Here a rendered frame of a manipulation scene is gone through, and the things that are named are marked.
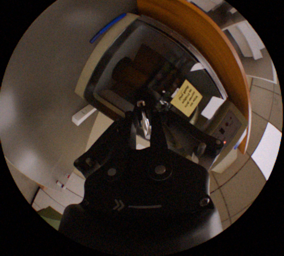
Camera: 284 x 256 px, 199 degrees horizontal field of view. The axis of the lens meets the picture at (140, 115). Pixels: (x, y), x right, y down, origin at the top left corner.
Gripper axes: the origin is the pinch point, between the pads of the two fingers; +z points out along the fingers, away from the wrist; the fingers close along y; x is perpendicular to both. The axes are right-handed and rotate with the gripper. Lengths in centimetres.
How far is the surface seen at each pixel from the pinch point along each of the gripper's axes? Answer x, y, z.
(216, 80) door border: 4.6, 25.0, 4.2
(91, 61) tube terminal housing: 16.4, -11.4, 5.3
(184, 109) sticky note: -2.9, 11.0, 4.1
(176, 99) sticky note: 0.1, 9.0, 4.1
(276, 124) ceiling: -38, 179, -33
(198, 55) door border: 12.0, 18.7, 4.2
